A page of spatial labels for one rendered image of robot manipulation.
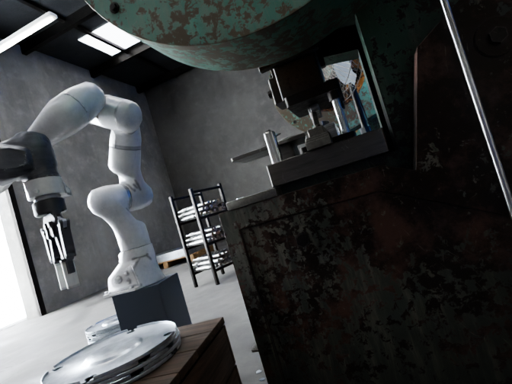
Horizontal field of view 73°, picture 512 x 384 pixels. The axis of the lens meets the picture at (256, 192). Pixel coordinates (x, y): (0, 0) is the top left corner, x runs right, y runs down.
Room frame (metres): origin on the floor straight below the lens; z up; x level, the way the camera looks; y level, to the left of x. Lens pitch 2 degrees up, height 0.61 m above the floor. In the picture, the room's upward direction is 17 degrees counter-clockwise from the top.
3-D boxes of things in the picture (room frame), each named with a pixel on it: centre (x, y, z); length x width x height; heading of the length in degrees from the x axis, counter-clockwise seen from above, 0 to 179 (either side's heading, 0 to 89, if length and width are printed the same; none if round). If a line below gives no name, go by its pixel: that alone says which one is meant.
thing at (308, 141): (0.91, -0.20, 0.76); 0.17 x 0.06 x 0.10; 162
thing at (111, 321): (1.84, 0.90, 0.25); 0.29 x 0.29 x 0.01
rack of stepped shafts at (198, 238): (3.57, 0.61, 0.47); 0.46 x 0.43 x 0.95; 52
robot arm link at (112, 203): (1.27, 0.51, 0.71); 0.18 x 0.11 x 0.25; 147
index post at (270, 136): (0.94, -0.08, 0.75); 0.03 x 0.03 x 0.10; 72
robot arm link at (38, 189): (0.93, 0.53, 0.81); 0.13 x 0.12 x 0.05; 142
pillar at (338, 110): (0.97, -0.29, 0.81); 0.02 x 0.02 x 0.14
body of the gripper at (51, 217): (0.90, 0.53, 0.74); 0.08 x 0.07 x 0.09; 52
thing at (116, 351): (0.80, 0.42, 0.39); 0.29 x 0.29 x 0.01
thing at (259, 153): (1.12, -0.09, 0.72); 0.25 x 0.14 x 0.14; 72
